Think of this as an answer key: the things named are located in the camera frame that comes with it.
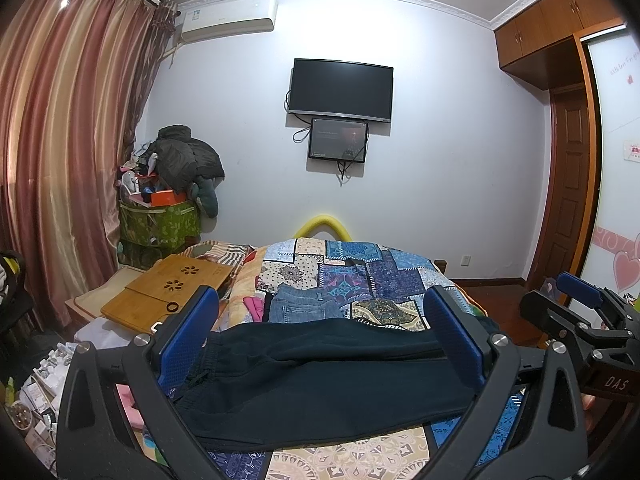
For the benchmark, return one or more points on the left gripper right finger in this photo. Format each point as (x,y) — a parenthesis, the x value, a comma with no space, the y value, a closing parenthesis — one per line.
(555,443)

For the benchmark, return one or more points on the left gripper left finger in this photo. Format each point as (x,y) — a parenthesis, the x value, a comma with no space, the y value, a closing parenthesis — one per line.
(95,439)

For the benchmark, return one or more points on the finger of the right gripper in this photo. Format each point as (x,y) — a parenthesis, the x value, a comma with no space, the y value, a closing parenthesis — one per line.
(608,305)
(569,332)

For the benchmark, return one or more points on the dark navy pants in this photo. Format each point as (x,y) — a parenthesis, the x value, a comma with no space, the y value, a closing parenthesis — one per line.
(263,386)

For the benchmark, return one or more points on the brown wooden door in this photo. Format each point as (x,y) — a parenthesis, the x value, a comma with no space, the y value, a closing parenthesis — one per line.
(567,188)

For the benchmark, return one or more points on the bamboo lap desk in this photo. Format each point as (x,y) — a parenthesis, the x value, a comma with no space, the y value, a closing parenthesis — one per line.
(162,291)

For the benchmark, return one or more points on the patchwork blue bedspread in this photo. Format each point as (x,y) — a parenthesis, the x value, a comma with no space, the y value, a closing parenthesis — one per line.
(377,286)

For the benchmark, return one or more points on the colourful fleece blanket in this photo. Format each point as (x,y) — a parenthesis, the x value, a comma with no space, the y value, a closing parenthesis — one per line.
(234,311)

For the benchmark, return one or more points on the pink cloth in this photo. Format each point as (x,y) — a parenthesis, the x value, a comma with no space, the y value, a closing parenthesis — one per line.
(255,307)

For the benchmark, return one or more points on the green storage bag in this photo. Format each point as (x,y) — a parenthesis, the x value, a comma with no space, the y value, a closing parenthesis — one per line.
(151,234)

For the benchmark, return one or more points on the folded blue jeans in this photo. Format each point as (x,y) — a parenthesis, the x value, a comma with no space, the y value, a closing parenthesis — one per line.
(293,306)

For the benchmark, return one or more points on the white sliding wardrobe door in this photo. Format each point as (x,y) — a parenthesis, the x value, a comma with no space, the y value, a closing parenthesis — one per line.
(613,257)

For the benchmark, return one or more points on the brown wooden wardrobe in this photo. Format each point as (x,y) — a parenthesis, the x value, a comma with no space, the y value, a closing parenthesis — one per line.
(539,45)

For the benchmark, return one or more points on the dark jacket pile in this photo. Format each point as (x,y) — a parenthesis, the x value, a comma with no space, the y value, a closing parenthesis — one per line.
(181,159)

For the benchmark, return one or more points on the pink striped curtain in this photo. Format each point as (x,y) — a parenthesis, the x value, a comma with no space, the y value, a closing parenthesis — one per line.
(75,77)

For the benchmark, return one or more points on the white air conditioner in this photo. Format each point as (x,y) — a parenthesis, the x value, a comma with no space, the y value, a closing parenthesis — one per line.
(230,18)

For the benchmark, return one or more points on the wall power outlet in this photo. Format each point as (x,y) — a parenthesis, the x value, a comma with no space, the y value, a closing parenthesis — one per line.
(465,259)

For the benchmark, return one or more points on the small wall monitor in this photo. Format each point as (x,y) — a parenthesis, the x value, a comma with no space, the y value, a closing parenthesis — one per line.
(338,140)

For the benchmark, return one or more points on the black wall television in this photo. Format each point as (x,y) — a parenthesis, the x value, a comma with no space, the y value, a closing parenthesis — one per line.
(341,89)

